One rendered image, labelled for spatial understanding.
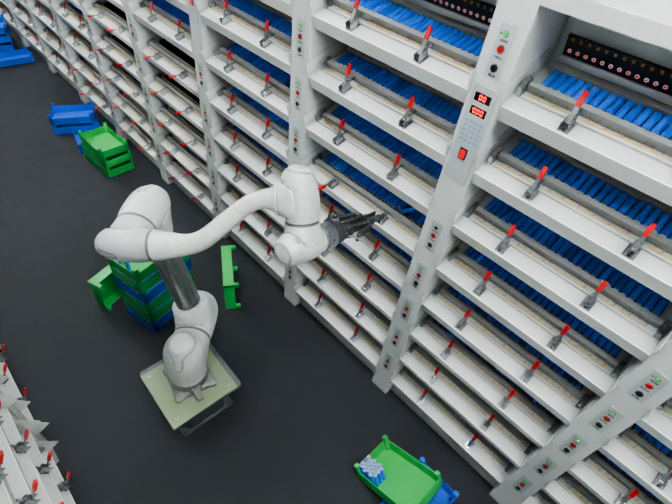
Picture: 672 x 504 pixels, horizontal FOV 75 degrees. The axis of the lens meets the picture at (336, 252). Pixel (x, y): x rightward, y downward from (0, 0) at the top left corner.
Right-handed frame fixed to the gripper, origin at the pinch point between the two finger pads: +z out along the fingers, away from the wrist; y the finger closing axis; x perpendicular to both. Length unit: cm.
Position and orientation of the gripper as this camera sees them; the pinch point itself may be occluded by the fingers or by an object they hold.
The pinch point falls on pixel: (370, 218)
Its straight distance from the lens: 155.9
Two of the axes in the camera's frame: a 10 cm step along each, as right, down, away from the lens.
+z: 6.9, -3.0, 6.6
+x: 2.4, -7.7, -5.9
